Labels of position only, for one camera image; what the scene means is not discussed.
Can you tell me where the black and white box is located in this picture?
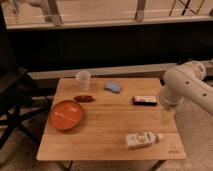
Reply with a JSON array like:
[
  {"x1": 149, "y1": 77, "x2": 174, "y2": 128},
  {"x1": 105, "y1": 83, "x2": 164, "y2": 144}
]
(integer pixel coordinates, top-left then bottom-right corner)
[{"x1": 133, "y1": 96, "x2": 157, "y2": 106}]

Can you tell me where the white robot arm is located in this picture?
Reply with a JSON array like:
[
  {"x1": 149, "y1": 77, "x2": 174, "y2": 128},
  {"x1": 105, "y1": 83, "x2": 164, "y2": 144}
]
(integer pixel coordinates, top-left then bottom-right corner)
[{"x1": 159, "y1": 61, "x2": 213, "y2": 116}]

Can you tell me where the translucent yellowish gripper finger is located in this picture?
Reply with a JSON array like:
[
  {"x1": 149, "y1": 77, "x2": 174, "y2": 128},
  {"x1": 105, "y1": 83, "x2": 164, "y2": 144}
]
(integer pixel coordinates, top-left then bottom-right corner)
[{"x1": 161, "y1": 109, "x2": 174, "y2": 125}]

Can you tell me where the dark red snack wrapper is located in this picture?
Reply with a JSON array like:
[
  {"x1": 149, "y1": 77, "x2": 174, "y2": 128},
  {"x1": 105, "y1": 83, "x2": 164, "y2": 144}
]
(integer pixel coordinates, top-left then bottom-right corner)
[{"x1": 74, "y1": 95, "x2": 95, "y2": 102}]

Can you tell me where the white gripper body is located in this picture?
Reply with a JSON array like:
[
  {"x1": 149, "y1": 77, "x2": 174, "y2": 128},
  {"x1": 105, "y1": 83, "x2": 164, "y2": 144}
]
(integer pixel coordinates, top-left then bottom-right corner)
[{"x1": 159, "y1": 86, "x2": 181, "y2": 110}]

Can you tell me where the blue crumpled cloth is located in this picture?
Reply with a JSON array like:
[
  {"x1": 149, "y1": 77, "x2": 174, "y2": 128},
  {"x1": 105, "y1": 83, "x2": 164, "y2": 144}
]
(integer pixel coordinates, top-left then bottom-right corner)
[{"x1": 104, "y1": 81, "x2": 122, "y2": 93}]

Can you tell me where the orange ceramic bowl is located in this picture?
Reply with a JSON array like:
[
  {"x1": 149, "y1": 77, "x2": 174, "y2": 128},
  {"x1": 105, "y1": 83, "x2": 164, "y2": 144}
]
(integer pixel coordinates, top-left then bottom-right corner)
[{"x1": 49, "y1": 100, "x2": 84, "y2": 130}]

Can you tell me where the wooden folding table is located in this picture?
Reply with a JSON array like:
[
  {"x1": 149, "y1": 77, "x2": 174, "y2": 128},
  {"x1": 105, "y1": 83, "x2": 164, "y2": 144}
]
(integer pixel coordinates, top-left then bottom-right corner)
[{"x1": 37, "y1": 78, "x2": 186, "y2": 162}]

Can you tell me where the clear plastic cup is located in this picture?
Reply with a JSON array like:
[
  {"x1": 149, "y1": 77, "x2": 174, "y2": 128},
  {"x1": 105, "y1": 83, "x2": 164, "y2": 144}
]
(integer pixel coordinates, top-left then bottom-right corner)
[{"x1": 75, "y1": 71, "x2": 91, "y2": 92}]

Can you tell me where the black chair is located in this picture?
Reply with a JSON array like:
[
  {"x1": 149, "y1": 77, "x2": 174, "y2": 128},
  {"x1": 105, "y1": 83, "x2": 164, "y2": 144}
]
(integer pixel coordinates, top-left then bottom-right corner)
[{"x1": 0, "y1": 6, "x2": 51, "y2": 150}]

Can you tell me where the white plastic bottle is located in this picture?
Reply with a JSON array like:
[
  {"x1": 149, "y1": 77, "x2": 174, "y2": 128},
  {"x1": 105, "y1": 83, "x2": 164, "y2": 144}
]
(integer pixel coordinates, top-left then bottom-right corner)
[{"x1": 125, "y1": 132, "x2": 163, "y2": 149}]

